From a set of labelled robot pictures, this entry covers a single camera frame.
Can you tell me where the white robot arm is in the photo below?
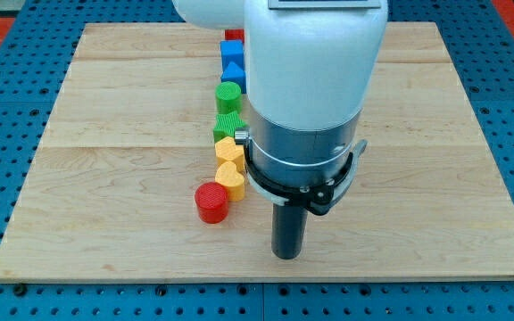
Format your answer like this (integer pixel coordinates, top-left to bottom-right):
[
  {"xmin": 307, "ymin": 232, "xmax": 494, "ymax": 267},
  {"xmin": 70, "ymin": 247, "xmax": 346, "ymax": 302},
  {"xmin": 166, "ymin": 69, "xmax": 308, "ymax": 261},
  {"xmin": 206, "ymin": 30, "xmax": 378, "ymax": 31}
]
[{"xmin": 173, "ymin": 0, "xmax": 388, "ymax": 187}]

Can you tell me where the blue triangle block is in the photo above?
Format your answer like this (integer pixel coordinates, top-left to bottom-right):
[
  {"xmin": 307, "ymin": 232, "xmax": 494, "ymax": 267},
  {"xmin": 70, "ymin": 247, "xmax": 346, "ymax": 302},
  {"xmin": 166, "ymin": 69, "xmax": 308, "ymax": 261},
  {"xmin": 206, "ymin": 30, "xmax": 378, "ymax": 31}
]
[{"xmin": 220, "ymin": 62, "xmax": 246, "ymax": 94}]

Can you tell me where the yellow hexagon block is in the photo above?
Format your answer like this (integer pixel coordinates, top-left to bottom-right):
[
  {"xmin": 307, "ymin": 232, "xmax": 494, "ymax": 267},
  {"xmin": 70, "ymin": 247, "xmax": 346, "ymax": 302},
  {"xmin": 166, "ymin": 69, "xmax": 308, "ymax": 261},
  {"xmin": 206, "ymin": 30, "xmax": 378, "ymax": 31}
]
[{"xmin": 214, "ymin": 136, "xmax": 245, "ymax": 172}]

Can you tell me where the yellow heart block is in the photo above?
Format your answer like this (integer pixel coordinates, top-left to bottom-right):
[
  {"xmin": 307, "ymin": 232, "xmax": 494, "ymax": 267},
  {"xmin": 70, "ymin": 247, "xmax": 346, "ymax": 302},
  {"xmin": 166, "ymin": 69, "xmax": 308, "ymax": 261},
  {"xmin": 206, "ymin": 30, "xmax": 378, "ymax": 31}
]
[{"xmin": 214, "ymin": 161, "xmax": 245, "ymax": 202}]

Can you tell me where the green star block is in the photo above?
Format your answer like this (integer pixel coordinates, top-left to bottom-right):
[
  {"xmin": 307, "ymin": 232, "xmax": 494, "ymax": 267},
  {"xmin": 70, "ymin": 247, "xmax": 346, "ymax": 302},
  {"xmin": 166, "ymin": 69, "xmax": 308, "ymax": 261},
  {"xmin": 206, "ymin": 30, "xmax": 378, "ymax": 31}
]
[{"xmin": 212, "ymin": 111, "xmax": 247, "ymax": 143}]

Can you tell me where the red cylinder block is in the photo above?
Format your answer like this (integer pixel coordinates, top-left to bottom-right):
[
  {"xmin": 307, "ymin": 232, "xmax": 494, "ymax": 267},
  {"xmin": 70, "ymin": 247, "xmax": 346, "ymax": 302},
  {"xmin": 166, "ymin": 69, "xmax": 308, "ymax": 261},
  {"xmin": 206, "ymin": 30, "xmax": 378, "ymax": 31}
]
[{"xmin": 195, "ymin": 182, "xmax": 228, "ymax": 224}]

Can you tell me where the black cylindrical pointer tool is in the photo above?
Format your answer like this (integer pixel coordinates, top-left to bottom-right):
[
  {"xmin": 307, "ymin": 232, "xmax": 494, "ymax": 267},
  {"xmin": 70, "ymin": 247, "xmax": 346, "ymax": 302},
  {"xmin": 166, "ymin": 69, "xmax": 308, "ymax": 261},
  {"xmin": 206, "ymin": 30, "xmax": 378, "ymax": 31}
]
[{"xmin": 271, "ymin": 204, "xmax": 308, "ymax": 259}]

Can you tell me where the green cylinder block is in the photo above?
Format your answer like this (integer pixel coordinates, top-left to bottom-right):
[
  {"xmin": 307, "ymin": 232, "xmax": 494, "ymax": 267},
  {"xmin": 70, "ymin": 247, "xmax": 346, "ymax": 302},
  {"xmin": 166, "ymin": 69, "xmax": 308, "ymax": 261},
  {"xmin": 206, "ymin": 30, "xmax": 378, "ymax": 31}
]
[{"xmin": 215, "ymin": 81, "xmax": 243, "ymax": 114}]

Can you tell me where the blue cube block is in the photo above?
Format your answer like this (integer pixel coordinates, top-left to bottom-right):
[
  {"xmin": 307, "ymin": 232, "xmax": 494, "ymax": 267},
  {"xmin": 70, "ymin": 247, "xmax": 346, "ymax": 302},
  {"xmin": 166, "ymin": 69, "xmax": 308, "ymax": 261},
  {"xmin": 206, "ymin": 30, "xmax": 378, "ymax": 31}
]
[{"xmin": 220, "ymin": 39, "xmax": 245, "ymax": 70}]

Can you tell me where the red block at back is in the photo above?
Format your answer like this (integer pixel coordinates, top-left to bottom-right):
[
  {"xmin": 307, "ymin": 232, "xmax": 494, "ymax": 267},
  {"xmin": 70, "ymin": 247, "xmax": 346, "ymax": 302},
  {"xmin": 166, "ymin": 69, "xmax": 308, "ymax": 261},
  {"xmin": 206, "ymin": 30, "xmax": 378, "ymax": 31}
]
[{"xmin": 224, "ymin": 29, "xmax": 245, "ymax": 43}]

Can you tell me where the light wooden board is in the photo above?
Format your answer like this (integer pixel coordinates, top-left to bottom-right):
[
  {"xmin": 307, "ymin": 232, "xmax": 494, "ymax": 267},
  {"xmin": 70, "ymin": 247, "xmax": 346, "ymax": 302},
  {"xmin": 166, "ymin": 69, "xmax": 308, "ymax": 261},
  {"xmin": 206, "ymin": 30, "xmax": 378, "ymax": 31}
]
[{"xmin": 0, "ymin": 22, "xmax": 514, "ymax": 284}]

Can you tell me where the black and grey clamp ring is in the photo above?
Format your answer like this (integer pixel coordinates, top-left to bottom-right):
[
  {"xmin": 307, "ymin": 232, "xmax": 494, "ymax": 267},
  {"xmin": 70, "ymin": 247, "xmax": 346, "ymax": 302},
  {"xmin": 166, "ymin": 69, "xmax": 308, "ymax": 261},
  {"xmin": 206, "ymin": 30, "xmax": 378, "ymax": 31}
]
[{"xmin": 234, "ymin": 127, "xmax": 369, "ymax": 217}]

